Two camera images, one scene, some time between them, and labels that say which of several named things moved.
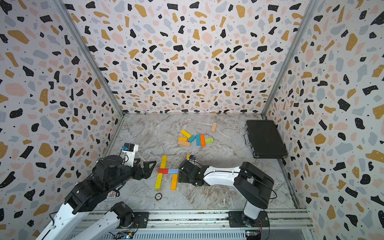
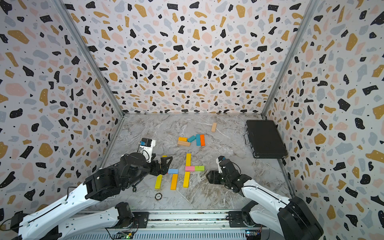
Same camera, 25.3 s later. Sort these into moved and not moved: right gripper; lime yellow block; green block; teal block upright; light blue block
Moved: green block; right gripper
Not moved: teal block upright; light blue block; lime yellow block
